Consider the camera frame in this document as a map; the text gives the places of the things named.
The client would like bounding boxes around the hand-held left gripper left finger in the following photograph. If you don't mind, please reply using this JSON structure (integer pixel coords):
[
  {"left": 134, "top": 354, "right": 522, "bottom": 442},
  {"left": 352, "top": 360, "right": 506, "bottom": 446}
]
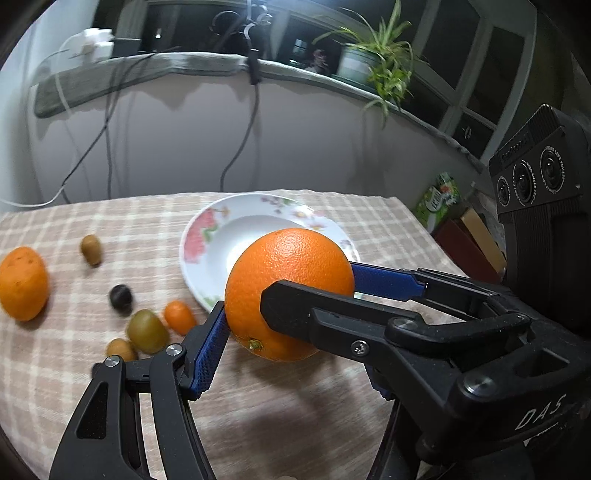
[{"left": 48, "top": 300, "right": 230, "bottom": 480}]

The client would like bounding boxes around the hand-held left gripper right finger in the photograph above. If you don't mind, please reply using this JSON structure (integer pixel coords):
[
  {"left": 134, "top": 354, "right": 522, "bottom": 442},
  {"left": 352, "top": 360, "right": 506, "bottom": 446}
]
[{"left": 368, "top": 364, "right": 419, "bottom": 480}]

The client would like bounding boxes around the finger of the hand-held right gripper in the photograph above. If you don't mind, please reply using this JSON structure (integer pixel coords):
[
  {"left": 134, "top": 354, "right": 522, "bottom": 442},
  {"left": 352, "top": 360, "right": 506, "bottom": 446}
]
[
  {"left": 260, "top": 280, "right": 578, "bottom": 444},
  {"left": 349, "top": 261, "right": 525, "bottom": 320}
]

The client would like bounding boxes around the small orange kumquat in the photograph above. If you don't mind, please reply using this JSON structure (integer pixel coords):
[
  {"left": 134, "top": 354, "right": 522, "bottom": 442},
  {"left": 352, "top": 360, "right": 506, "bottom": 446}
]
[{"left": 164, "top": 300, "right": 197, "bottom": 336}]

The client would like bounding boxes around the round orange with stem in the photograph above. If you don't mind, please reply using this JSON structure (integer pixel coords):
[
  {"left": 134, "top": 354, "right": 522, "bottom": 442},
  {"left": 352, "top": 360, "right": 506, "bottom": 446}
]
[{"left": 225, "top": 228, "right": 356, "bottom": 363}]

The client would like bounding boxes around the green kiwi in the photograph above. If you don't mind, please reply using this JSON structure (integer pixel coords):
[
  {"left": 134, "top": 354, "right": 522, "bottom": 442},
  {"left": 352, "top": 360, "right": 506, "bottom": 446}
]
[{"left": 127, "top": 309, "right": 170, "bottom": 354}]

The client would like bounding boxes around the small tan fruit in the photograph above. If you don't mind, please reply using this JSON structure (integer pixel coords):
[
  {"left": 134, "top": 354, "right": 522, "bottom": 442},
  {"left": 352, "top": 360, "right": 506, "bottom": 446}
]
[{"left": 106, "top": 338, "right": 138, "bottom": 363}]

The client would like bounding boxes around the white floral plate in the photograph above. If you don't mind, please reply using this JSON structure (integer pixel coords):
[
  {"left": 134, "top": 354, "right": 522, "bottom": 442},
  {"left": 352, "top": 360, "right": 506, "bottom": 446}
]
[{"left": 179, "top": 193, "right": 362, "bottom": 315}]

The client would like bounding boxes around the dark purple grape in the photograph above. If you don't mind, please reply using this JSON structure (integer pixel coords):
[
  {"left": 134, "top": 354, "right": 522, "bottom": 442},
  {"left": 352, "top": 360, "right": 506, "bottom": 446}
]
[{"left": 109, "top": 284, "right": 134, "bottom": 315}]

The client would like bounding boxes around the small brown kiwi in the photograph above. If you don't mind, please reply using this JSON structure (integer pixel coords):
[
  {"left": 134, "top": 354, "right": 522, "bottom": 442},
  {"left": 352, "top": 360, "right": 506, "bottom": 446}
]
[{"left": 81, "top": 234, "right": 103, "bottom": 267}]

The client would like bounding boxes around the large oblong orange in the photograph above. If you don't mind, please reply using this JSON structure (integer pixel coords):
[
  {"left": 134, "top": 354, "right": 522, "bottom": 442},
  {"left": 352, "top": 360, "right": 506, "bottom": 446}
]
[{"left": 0, "top": 246, "right": 49, "bottom": 322}]

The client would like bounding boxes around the tan cardboard box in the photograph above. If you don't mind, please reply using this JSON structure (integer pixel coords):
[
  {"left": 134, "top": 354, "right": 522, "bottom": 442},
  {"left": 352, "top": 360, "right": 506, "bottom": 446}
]
[{"left": 459, "top": 208, "right": 507, "bottom": 273}]

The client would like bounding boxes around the dark red box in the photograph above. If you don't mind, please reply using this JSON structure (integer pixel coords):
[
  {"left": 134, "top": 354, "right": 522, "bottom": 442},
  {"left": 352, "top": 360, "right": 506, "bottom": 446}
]
[{"left": 434, "top": 217, "right": 502, "bottom": 283}]

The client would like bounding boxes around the beige checked tablecloth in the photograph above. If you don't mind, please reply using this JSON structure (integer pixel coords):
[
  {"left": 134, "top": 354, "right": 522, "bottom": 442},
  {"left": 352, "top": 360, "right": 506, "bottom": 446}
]
[{"left": 0, "top": 189, "right": 472, "bottom": 480}]

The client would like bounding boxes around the green carton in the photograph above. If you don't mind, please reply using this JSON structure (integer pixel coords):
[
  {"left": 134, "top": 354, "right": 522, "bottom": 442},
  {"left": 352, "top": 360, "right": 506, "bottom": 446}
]
[{"left": 416, "top": 172, "right": 462, "bottom": 232}]

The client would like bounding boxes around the green spider plant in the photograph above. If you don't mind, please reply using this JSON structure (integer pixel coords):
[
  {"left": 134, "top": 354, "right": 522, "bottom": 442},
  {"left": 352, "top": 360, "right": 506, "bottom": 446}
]
[{"left": 314, "top": 0, "right": 430, "bottom": 131}]

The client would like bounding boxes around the pale green plant pot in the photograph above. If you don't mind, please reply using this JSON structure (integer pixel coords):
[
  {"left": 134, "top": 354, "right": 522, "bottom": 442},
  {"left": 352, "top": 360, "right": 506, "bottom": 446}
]
[{"left": 336, "top": 44, "right": 384, "bottom": 86}]

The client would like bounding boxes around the white power strip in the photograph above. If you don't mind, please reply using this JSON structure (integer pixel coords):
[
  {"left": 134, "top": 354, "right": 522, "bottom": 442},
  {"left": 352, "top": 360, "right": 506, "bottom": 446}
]
[{"left": 69, "top": 28, "right": 115, "bottom": 64}]

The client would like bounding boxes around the black cable with inline switch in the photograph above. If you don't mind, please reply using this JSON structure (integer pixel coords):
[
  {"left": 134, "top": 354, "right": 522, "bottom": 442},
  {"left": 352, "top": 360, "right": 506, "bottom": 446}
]
[{"left": 220, "top": 28, "right": 265, "bottom": 193}]

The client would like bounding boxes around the ring light stand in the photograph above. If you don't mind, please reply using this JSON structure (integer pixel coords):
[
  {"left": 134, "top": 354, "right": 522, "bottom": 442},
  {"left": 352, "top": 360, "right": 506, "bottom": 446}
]
[{"left": 244, "top": 0, "right": 274, "bottom": 47}]

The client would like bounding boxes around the white cable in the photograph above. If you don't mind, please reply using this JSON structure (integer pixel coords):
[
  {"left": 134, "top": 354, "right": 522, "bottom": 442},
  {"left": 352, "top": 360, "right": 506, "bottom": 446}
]
[{"left": 0, "top": 44, "right": 88, "bottom": 208}]

